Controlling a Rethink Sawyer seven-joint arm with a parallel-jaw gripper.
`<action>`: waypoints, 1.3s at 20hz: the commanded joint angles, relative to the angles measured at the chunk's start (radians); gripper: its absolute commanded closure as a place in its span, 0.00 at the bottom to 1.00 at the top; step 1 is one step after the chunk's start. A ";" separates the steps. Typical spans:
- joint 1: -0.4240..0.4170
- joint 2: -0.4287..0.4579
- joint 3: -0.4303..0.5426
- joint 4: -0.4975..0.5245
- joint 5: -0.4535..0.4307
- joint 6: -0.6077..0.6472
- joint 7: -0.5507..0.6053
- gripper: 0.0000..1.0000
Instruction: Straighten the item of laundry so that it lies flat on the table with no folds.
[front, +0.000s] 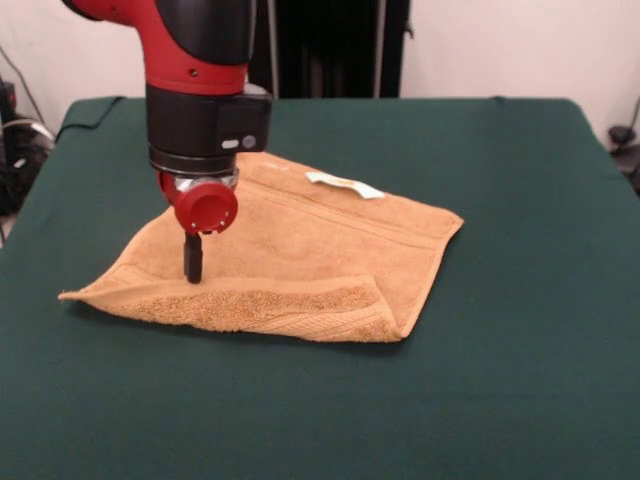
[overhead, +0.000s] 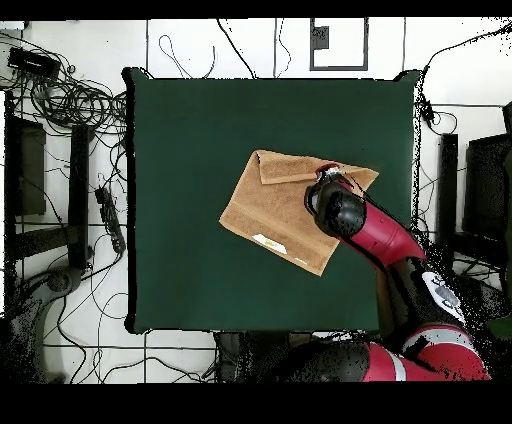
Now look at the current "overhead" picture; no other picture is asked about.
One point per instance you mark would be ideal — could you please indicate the tan terry towel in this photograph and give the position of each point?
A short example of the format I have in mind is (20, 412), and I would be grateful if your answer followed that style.
(272, 208)

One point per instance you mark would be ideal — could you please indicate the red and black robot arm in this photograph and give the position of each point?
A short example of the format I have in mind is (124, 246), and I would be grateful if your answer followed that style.
(380, 236)

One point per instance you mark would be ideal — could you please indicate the black upright bar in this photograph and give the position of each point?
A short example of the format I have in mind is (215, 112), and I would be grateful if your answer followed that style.
(447, 188)

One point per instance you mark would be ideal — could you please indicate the dark grey square plate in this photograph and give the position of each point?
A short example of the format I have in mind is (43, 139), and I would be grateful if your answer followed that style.
(320, 38)

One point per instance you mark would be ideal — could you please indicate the black box cabinet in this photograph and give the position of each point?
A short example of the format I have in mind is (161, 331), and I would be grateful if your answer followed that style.
(486, 184)

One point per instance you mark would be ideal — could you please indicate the dark green table cloth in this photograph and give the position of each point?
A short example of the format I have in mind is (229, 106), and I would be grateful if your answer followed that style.
(200, 288)

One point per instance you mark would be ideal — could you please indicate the black power strip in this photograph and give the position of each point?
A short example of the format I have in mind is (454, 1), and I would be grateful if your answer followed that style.
(108, 218)

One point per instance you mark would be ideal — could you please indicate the grey stand base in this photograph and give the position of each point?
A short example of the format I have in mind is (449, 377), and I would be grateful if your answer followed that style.
(60, 280)

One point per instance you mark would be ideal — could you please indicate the black rectangular box device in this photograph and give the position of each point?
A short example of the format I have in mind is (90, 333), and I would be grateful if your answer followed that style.
(34, 63)

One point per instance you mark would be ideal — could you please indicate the grey rectangular frame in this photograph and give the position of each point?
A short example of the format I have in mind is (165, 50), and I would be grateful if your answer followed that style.
(338, 68)

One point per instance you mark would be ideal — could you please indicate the black stand frame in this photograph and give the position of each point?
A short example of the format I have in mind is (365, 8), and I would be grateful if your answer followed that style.
(78, 192)

